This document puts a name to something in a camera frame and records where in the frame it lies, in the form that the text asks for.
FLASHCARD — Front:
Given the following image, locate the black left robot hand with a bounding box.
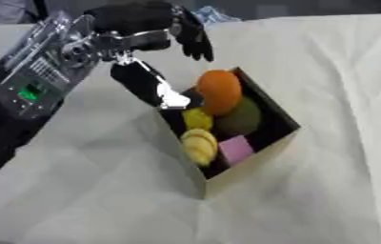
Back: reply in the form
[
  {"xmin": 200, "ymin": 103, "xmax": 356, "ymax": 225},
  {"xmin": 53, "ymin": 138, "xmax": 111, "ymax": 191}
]
[{"xmin": 82, "ymin": 0, "xmax": 216, "ymax": 111}]

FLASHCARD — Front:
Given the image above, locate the tan cardboard box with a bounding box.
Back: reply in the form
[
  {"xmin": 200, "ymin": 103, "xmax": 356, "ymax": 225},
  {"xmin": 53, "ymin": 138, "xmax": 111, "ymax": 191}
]
[{"xmin": 151, "ymin": 66, "xmax": 303, "ymax": 200}]

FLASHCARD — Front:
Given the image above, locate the blue cloth bundle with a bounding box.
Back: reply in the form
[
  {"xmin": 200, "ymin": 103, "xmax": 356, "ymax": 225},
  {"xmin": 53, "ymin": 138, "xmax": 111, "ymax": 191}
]
[{"xmin": 190, "ymin": 5, "xmax": 244, "ymax": 26}]

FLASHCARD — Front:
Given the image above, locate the orange toy fruit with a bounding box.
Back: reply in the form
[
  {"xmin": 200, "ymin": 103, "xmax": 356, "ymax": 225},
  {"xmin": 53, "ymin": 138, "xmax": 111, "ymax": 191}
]
[{"xmin": 195, "ymin": 69, "xmax": 244, "ymax": 116}]

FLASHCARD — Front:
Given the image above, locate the small yellow toy fruit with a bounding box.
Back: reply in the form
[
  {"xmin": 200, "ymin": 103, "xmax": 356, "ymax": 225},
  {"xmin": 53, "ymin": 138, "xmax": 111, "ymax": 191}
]
[{"xmin": 180, "ymin": 107, "xmax": 216, "ymax": 132}]

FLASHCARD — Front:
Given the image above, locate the person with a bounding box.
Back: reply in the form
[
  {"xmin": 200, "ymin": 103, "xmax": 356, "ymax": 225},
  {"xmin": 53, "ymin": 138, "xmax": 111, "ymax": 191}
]
[{"xmin": 0, "ymin": 0, "xmax": 41, "ymax": 31}]

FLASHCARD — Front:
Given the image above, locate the green round toy fruit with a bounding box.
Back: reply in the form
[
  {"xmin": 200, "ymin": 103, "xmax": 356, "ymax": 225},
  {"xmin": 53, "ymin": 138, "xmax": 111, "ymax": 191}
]
[{"xmin": 211, "ymin": 95, "xmax": 264, "ymax": 136}]

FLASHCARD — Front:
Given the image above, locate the pink block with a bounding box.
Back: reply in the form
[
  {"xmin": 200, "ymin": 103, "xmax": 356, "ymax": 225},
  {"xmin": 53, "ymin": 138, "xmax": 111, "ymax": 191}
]
[{"xmin": 217, "ymin": 134, "xmax": 256, "ymax": 167}]

